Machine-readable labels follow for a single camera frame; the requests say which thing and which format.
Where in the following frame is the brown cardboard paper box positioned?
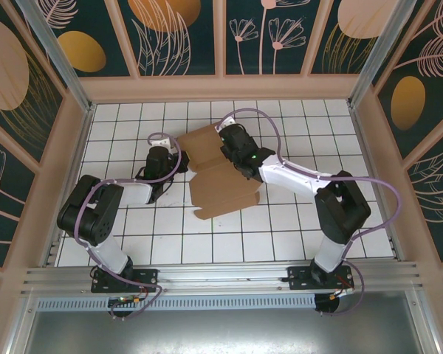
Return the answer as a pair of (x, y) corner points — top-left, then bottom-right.
(176, 123), (262, 221)

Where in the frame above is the small circuit board green light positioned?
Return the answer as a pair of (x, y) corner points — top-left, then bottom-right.
(109, 294), (145, 308)

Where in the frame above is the orange disc pink leaf panel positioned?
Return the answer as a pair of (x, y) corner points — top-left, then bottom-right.
(116, 0), (222, 77)

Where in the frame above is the pink flower outline panel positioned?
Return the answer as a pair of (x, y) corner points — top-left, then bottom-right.
(0, 128), (38, 263)

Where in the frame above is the pale disc golden leaf panel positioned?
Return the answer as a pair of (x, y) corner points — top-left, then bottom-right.
(0, 0), (68, 165)
(309, 0), (387, 75)

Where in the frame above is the orange oval pink leaf panel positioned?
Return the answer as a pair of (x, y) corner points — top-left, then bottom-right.
(374, 0), (443, 162)

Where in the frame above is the grey metal sheet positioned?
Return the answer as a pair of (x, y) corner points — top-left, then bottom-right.
(21, 290), (439, 354)

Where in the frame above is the pink leaf outline panel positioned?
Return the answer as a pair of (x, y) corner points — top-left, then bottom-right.
(404, 138), (443, 265)

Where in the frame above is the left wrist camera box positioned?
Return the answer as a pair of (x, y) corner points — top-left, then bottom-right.
(149, 135), (175, 149)

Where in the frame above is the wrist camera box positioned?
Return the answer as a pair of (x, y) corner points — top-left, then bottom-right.
(149, 135), (175, 149)
(213, 116), (238, 133)

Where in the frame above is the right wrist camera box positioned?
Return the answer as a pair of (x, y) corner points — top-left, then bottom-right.
(213, 116), (238, 133)

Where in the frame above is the flower print wall panel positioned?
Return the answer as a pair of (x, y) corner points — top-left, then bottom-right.
(224, 0), (311, 77)

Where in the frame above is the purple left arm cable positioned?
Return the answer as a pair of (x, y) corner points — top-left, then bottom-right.
(75, 131), (184, 321)

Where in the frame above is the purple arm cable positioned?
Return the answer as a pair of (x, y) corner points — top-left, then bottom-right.
(75, 131), (184, 321)
(220, 107), (404, 317)

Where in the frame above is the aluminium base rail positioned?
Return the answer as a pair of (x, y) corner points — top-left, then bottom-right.
(20, 260), (424, 296)

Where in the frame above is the orange oval wall panel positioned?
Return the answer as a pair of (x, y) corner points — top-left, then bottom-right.
(21, 0), (138, 79)

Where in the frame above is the aluminium corner post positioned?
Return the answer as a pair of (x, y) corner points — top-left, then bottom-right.
(346, 0), (408, 108)
(16, 0), (95, 114)

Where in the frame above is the slotted grey cable duct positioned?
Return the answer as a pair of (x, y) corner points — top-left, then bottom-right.
(36, 293), (317, 311)

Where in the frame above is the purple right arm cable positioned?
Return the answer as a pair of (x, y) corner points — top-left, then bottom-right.
(220, 107), (404, 317)

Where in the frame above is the aluminium frame bar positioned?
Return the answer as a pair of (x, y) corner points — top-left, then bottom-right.
(0, 291), (38, 354)
(409, 282), (443, 354)

